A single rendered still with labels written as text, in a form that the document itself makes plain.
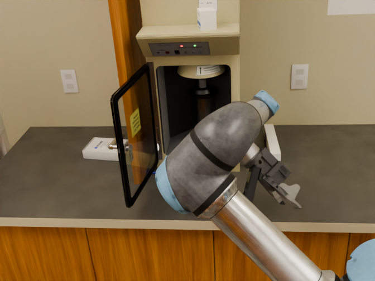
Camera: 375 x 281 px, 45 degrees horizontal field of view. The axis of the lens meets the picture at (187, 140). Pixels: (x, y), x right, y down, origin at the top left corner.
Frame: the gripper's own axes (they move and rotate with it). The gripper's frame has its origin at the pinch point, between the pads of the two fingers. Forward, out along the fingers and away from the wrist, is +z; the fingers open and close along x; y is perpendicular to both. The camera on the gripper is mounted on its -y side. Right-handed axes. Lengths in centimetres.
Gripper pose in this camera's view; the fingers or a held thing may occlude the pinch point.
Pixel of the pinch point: (291, 208)
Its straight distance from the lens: 147.4
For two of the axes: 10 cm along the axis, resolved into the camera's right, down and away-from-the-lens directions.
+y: 7.1, -6.9, 1.3
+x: -1.2, 0.7, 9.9
